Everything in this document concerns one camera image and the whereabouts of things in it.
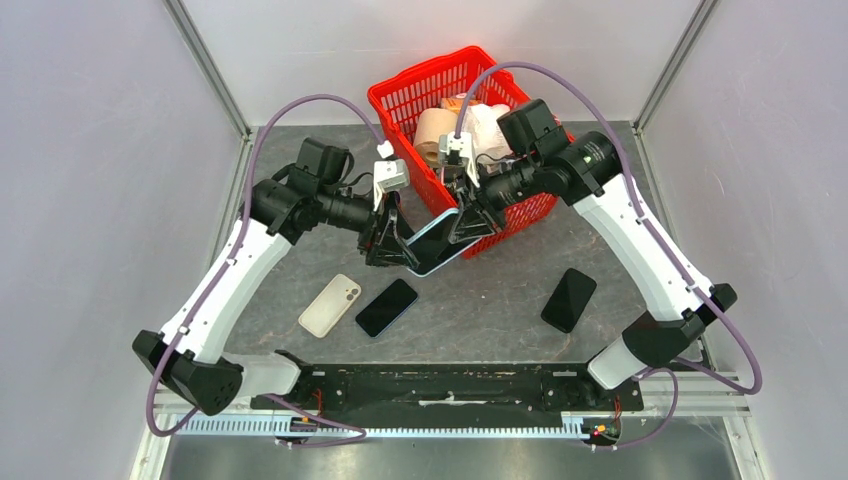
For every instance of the white plastic bag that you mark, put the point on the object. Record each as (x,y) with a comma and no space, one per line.
(481,121)

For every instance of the blue phone with black screen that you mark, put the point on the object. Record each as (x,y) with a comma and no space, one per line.
(386,308)

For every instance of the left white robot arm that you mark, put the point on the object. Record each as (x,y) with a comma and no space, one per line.
(187,354)

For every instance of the aluminium frame rail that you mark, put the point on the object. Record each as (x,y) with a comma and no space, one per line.
(192,37)
(685,43)

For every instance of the black phone on table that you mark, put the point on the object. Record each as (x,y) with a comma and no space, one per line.
(569,300)

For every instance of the red plastic basket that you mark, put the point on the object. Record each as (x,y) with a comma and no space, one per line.
(421,103)

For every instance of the orange box in basket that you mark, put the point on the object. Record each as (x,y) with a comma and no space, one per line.
(453,103)

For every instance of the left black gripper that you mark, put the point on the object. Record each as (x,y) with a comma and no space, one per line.
(391,249)

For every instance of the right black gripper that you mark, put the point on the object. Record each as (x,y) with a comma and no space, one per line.
(471,222)

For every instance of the white toothed cable rail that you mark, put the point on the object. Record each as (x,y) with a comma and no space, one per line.
(286,424)

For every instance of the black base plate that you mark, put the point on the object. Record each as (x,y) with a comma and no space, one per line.
(457,395)

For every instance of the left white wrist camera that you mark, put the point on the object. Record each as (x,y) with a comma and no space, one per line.
(390,174)

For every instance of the aluminium frame rail left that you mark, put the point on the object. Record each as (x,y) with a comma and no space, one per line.
(192,37)

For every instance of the aluminium frame rail right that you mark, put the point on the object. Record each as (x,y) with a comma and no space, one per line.
(685,43)

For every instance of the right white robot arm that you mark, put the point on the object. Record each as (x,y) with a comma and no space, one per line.
(587,175)

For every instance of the beige toilet paper roll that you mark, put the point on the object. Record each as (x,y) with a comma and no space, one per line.
(431,125)

